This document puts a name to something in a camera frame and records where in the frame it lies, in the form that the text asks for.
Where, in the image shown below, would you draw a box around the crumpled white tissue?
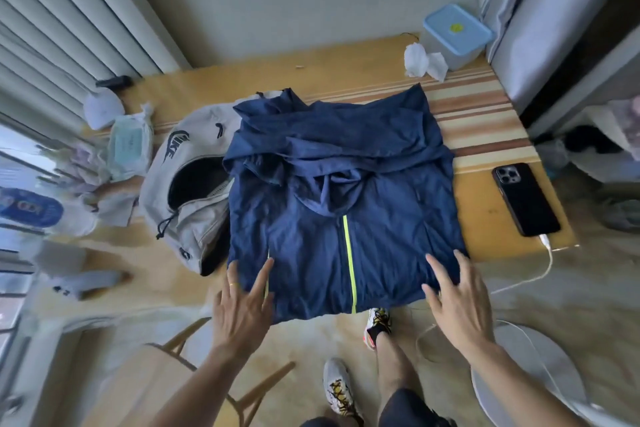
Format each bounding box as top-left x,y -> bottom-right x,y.
95,189 -> 141,228
403,42 -> 449,83

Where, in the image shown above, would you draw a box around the small black device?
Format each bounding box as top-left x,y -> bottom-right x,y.
95,75 -> 135,90

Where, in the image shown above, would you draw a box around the navy blue hooded jacket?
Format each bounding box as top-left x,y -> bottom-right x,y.
223,83 -> 469,325

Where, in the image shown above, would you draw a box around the white desk lamp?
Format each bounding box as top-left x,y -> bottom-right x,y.
82,87 -> 126,131

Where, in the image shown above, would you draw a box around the white charging cable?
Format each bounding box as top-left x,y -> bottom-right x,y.
415,234 -> 591,412

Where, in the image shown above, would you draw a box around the grey curtain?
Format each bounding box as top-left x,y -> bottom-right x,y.
479,0 -> 640,115

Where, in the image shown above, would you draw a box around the wet wipes packet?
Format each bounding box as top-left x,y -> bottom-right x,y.
106,102 -> 155,182

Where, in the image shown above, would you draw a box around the person's left hand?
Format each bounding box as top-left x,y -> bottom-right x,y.
211,257 -> 276,363

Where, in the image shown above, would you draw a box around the grey bag with black strap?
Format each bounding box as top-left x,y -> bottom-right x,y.
139,90 -> 286,278

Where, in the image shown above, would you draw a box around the person's left forearm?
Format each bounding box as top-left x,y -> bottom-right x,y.
149,341 -> 261,427

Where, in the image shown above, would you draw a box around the wrappers with sticks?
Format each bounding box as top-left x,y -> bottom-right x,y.
55,141 -> 116,192

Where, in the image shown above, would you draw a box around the white round fan base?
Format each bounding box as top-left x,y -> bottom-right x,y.
469,324 -> 589,427

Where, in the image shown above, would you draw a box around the white yellow-black sneaker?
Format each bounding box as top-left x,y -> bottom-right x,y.
322,357 -> 363,422
363,307 -> 393,350

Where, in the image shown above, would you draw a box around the person's right hand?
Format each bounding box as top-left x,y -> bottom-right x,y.
421,249 -> 497,363

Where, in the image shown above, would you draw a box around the blue lidded box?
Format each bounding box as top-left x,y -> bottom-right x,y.
422,3 -> 496,71

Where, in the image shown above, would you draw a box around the blue label water bottle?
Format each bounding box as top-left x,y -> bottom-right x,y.
0,186 -> 99,238

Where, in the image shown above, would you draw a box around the white handheld controller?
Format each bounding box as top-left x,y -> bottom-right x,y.
49,269 -> 133,302

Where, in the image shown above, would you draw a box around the black smartphone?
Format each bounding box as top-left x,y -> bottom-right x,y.
491,162 -> 562,238

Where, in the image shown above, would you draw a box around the dark shorts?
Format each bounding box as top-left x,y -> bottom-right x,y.
299,388 -> 459,427

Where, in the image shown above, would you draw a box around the wooden chair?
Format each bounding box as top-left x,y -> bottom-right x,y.
82,316 -> 297,427

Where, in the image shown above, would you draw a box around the person's right leg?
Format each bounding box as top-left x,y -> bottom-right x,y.
375,331 -> 426,418

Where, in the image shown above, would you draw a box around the white cup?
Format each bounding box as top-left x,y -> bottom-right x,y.
32,240 -> 89,276

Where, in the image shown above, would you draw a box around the person's right forearm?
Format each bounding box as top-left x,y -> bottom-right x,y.
465,341 -> 591,427

